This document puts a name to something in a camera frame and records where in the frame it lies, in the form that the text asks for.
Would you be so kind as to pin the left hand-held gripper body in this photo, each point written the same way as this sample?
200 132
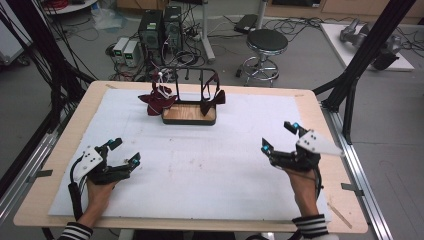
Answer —
96 166

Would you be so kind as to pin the white foam mat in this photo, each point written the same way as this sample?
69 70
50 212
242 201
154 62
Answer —
186 173

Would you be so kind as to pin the black flat box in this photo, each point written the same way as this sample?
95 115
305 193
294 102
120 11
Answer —
246 23

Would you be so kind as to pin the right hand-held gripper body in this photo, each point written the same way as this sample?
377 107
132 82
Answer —
310 150

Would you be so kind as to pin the black round stool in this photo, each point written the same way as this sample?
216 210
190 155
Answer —
266 41

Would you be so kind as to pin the white desk leg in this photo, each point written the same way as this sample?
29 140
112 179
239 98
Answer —
207 36

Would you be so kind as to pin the white floor board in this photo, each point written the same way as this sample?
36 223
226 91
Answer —
336 43

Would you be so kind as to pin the black computer tower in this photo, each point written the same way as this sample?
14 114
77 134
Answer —
151 33
173 28

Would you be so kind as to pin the clear plastic bag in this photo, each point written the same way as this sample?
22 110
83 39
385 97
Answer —
106 18

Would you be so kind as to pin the brown bow tie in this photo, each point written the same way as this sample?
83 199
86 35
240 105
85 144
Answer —
211 100

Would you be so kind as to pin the person's left hand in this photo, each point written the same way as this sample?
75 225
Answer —
98 200

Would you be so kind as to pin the black rack with wooden base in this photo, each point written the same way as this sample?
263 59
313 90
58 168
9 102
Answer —
188 113

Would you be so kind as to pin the aluminium rail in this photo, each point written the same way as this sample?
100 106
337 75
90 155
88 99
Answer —
23 176
363 186

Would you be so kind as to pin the thin wooden stick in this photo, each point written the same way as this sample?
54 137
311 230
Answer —
340 216

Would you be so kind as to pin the person's right hand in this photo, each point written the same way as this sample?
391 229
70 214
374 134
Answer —
305 191

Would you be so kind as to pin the dark red striped bow tie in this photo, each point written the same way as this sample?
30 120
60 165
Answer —
159 100

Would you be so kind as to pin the white power supply box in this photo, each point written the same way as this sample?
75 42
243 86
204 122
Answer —
131 53
120 48

